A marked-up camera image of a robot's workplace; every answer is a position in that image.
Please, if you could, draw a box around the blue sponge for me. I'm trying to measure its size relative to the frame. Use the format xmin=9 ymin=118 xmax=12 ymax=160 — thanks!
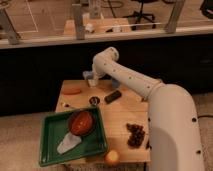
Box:
xmin=82 ymin=71 xmax=93 ymax=79

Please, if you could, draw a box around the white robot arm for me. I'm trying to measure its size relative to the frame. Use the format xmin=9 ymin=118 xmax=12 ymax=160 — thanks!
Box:
xmin=92 ymin=47 xmax=205 ymax=171

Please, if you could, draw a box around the white paper cup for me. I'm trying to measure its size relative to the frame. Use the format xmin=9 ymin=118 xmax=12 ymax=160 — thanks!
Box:
xmin=87 ymin=79 xmax=98 ymax=87

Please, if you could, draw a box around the blue cup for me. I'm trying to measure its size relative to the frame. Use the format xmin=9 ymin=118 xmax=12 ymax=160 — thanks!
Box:
xmin=112 ymin=79 xmax=120 ymax=89

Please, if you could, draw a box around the black rectangular block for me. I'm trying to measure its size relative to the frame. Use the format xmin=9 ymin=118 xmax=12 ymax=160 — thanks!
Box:
xmin=104 ymin=90 xmax=122 ymax=104

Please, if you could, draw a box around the red bowl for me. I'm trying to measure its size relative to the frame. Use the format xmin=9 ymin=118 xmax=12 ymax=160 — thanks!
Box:
xmin=68 ymin=111 xmax=94 ymax=136

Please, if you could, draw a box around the green plastic tray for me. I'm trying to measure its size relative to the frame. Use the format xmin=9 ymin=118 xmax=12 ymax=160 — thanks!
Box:
xmin=39 ymin=107 xmax=108 ymax=167

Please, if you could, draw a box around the white crumpled cloth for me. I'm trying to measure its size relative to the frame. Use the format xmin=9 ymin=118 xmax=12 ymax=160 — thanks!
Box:
xmin=57 ymin=133 xmax=82 ymax=154

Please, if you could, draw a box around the bunch of dark grapes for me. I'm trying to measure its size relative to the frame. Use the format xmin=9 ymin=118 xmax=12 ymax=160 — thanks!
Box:
xmin=126 ymin=123 xmax=145 ymax=148

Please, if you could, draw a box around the yellow apple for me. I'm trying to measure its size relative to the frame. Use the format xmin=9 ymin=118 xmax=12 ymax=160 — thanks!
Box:
xmin=105 ymin=150 xmax=120 ymax=166

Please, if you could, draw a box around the black office chair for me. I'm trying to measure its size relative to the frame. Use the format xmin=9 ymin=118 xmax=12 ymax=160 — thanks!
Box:
xmin=126 ymin=0 xmax=157 ymax=30

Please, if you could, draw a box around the black handled knife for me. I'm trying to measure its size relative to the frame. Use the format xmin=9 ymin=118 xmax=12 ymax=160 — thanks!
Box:
xmin=145 ymin=140 xmax=150 ymax=149

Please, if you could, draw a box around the black cable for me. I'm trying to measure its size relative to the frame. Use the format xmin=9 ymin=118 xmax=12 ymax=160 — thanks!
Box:
xmin=197 ymin=114 xmax=213 ymax=119

